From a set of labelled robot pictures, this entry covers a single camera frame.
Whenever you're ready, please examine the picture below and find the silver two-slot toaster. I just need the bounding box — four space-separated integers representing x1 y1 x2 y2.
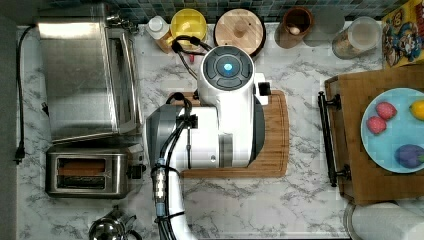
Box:
45 144 145 199

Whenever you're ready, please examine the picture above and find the dark canister wooden lid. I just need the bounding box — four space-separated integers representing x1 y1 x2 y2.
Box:
213 9 266 57

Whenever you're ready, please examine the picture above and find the red toy strawberry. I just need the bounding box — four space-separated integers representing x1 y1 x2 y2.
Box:
366 116 387 135
376 102 397 120

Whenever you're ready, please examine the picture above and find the yellow toy lemon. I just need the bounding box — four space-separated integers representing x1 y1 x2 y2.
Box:
409 100 424 121

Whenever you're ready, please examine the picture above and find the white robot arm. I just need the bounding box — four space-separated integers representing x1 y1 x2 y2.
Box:
144 46 265 240

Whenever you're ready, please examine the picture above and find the purple toy fruit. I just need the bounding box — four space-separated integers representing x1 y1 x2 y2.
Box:
395 144 424 168

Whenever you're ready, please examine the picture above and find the yellow bowl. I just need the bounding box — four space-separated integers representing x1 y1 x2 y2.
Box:
167 8 207 44

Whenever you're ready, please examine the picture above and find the upper red toy strawberry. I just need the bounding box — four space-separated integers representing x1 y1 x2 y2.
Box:
376 102 397 120

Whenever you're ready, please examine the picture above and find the yellow cereal box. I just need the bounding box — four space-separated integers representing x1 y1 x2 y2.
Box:
382 0 424 68

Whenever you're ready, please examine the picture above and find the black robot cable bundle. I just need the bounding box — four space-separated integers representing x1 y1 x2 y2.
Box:
150 34 214 240

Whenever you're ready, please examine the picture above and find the light blue plate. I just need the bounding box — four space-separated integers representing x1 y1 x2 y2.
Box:
361 88 424 174

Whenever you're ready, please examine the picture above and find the lower red toy strawberry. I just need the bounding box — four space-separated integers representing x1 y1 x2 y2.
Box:
366 116 387 135

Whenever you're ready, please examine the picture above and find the silver toaster oven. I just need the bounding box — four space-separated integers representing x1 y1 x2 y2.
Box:
37 3 140 144

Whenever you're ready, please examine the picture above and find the white capped bottle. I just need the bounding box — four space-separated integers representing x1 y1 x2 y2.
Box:
146 16 171 53

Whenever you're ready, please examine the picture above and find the bamboo cutting board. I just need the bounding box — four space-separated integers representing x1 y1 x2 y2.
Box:
181 90 289 178

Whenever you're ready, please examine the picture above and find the wooden serving tray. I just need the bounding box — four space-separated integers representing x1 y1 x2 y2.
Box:
319 65 423 205

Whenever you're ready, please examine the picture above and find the frosted plastic cup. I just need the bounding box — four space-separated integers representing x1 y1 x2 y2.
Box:
303 6 345 47

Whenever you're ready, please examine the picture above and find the black power cord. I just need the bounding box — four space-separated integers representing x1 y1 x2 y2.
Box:
13 23 38 166

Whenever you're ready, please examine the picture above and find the silver french press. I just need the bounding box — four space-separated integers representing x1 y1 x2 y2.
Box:
88 205 143 240

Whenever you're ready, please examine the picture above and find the brown wooden utensil cup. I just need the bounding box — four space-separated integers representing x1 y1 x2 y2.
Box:
275 7 314 49

